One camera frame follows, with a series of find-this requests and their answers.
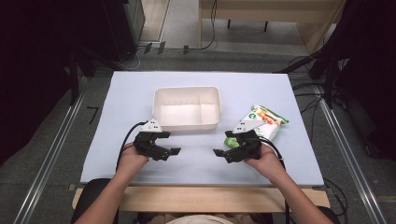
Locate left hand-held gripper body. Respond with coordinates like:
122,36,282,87
134,118,172,162

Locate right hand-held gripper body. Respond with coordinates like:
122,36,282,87
225,119,267,164

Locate white green snack packet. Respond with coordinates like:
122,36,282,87
223,105,290,149

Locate white plastic container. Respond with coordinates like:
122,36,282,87
151,86,222,132

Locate person's left hand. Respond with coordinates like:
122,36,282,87
118,142,149,176

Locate person's right hand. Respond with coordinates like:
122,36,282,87
244,144,285,181

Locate person's light clothing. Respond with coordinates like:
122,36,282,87
136,212,275,224

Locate black stand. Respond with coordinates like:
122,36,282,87
274,46,347,110
64,46,125,106

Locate black cabinet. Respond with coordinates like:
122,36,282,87
101,0,147,63

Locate wooden bench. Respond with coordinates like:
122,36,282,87
198,0,347,54

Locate dark curtain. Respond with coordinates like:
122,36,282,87
323,0,396,161
0,0,108,166

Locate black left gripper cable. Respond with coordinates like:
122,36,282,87
115,120,148,173

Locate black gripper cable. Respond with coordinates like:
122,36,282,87
260,138,292,224
115,120,148,173

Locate wooden table frame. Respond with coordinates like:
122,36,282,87
72,185,331,214

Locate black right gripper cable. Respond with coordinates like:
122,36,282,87
260,138,292,224

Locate black floor cables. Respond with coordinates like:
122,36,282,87
288,55,326,143

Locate white floor cable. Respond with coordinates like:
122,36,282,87
120,46,144,72

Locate black floor cable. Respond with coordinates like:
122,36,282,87
322,176,349,224

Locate metal floor rail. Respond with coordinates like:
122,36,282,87
12,90,87,224
313,84,389,224

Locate black hanging cable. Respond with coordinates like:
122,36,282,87
183,0,219,51

